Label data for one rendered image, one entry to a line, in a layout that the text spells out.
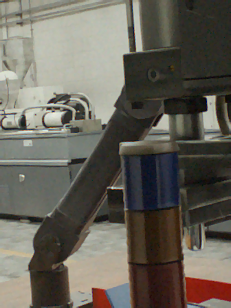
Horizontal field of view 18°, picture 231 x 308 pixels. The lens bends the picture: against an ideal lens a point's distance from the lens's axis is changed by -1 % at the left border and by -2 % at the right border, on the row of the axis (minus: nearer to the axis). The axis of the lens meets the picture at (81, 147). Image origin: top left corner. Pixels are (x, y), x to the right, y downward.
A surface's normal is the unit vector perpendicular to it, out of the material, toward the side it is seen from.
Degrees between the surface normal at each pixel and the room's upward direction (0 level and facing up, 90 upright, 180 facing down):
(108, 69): 90
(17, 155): 90
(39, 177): 90
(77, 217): 80
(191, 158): 90
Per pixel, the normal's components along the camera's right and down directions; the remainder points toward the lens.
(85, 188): -0.31, 0.03
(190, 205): 0.72, -0.02
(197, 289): -0.69, 0.09
